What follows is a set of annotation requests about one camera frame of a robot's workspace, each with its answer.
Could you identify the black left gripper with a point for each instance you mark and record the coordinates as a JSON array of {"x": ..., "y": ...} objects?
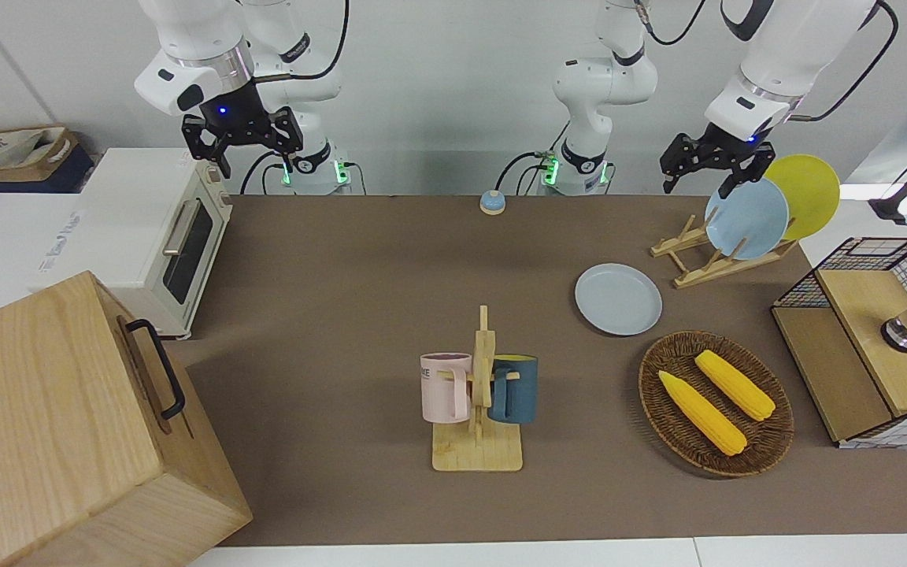
[{"x": 725, "y": 146}]

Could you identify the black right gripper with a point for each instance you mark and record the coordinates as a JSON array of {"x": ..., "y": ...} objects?
[{"x": 233, "y": 114}]

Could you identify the gray round plate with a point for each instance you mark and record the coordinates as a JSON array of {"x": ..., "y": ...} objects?
[{"x": 619, "y": 299}]

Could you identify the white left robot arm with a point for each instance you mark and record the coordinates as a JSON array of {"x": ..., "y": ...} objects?
[{"x": 603, "y": 79}]

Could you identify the light blue plate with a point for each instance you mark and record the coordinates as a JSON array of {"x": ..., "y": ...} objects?
[{"x": 749, "y": 220}]

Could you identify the yellow plate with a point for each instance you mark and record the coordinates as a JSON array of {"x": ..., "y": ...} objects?
[{"x": 812, "y": 189}]

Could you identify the wooden plate rack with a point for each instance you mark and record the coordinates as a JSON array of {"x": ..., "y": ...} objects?
[{"x": 717, "y": 270}]

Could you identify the white toaster oven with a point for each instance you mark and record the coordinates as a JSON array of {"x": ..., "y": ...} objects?
[{"x": 131, "y": 213}]

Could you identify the dark blue bin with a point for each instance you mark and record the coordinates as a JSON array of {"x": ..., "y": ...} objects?
[{"x": 68, "y": 177}]

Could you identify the brown table mat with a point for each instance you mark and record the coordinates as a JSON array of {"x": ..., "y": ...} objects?
[{"x": 343, "y": 315}]

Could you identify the yellow corn cob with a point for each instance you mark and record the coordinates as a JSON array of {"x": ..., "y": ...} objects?
[
  {"x": 701, "y": 412},
  {"x": 737, "y": 386}
]

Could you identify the brown wicker basket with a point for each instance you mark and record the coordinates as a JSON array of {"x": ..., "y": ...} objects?
[{"x": 768, "y": 441}]

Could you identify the dark blue mug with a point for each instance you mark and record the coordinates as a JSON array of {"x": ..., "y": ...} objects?
[{"x": 520, "y": 394}]

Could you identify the pink mug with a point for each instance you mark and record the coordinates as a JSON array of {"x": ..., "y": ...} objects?
[{"x": 442, "y": 390}]

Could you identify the wooden drawer cabinet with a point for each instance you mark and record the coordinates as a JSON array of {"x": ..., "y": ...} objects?
[{"x": 44, "y": 409}]

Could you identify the wooden mug tree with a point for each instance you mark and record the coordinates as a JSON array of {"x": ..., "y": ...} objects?
[{"x": 477, "y": 453}]

